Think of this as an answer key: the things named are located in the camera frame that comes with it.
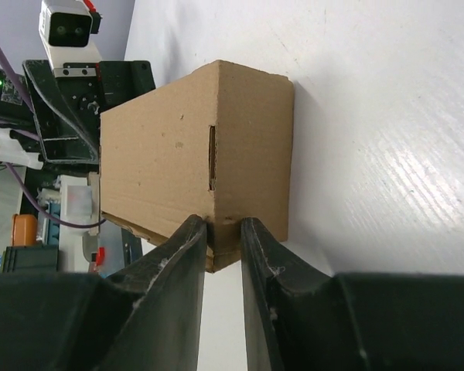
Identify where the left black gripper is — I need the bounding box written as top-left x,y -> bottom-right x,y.
22,60 -> 155,165

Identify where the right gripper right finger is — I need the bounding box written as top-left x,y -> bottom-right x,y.
241,218 -> 464,370

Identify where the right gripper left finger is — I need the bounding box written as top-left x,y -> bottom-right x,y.
0,215 -> 206,370

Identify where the cardboard box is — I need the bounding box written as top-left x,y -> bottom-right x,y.
100,60 -> 295,272

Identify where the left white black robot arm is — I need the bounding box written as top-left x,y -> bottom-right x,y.
0,60 -> 155,173

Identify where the dark green storage crate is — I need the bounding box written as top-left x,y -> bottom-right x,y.
2,245 -> 59,274

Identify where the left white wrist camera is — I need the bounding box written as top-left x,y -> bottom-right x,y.
39,1 -> 102,77

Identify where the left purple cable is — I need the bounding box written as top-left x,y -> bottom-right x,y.
0,13 -> 107,229

